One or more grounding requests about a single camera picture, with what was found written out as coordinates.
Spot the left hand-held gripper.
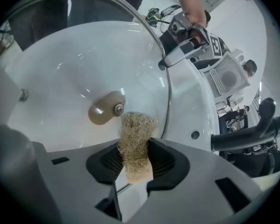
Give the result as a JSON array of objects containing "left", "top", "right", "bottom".
[{"left": 158, "top": 12, "right": 225, "bottom": 71}]

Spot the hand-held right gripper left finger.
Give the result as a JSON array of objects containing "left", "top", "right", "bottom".
[{"left": 30, "top": 140, "right": 126, "bottom": 224}]

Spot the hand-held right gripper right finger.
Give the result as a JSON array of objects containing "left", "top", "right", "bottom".
[{"left": 131, "top": 137, "right": 263, "bottom": 224}]

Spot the beige fibrous loofah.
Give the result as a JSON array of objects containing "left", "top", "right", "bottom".
[{"left": 117, "top": 111, "right": 158, "bottom": 185}]

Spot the round glass lid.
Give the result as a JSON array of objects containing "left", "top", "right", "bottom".
[{"left": 0, "top": 0, "right": 173, "bottom": 196}]

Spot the person's left hand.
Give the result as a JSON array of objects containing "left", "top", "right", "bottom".
[{"left": 183, "top": 9, "right": 208, "bottom": 44}]

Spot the large white ceramic sink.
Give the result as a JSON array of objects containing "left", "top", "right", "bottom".
[{"left": 4, "top": 0, "right": 221, "bottom": 214}]

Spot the tall black sink faucet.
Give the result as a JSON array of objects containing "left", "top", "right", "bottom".
[{"left": 210, "top": 97, "right": 280, "bottom": 154}]

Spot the white mesh office chair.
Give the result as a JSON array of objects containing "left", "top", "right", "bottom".
[{"left": 199, "top": 51, "right": 251, "bottom": 100}]

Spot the person's black shirt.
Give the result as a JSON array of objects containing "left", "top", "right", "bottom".
[{"left": 13, "top": 0, "right": 148, "bottom": 52}]

